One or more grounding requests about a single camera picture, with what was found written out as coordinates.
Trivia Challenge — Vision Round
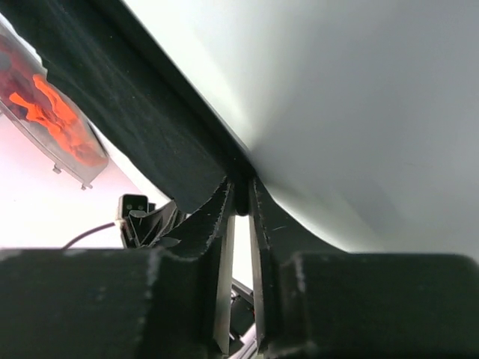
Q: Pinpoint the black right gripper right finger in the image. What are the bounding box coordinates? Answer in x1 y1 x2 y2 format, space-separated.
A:
248 179 478 358

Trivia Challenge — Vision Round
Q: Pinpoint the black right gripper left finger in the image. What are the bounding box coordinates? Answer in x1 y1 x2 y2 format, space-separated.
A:
1 181 234 358

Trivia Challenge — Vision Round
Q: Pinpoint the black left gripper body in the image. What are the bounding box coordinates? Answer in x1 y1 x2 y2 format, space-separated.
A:
126 201 183 248

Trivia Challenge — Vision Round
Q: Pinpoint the black t-shirt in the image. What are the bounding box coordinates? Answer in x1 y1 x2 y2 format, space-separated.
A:
1 1 254 215

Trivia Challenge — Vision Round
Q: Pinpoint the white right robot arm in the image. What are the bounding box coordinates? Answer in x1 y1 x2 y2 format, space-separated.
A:
1 180 478 358

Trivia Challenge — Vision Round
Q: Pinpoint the clear plastic bin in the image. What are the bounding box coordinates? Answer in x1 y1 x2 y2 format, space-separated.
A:
1 22 109 189

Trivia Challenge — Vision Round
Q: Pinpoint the orange t-shirt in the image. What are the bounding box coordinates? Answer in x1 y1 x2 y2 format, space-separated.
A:
9 73 98 165

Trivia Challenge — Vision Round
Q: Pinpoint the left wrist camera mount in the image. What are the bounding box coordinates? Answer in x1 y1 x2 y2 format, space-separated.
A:
115 194 156 229

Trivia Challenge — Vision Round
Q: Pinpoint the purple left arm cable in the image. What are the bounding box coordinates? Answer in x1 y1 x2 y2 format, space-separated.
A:
61 221 117 250

